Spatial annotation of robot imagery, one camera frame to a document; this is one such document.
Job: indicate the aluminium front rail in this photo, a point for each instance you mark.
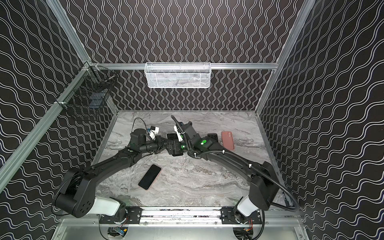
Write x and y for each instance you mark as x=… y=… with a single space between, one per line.
x=168 y=217

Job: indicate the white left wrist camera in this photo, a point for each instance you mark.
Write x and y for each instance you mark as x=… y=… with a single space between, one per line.
x=153 y=131

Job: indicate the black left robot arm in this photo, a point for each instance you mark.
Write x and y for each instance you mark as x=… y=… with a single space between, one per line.
x=77 y=193

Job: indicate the black wire basket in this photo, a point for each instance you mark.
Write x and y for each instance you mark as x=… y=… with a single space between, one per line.
x=88 y=101

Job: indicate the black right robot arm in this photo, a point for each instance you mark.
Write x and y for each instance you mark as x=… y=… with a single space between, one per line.
x=262 y=179

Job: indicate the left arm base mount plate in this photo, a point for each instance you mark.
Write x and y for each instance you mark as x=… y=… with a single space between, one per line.
x=131 y=215

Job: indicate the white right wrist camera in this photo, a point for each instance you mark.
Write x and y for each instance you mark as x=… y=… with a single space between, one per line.
x=179 y=133

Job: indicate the black phone pink case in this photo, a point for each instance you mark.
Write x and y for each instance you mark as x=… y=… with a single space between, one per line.
x=149 y=177

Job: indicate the black smartphone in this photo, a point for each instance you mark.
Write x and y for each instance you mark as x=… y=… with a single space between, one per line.
x=213 y=136

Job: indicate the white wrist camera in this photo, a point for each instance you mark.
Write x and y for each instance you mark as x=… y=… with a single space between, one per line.
x=153 y=131
x=179 y=133

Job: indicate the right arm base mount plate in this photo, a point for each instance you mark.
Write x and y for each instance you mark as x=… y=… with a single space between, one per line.
x=228 y=215

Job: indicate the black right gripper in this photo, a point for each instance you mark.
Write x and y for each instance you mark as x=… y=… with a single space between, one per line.
x=183 y=141

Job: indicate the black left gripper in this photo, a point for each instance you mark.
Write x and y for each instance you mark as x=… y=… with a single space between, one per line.
x=163 y=142

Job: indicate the white wire basket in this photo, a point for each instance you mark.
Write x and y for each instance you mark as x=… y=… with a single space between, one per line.
x=177 y=75

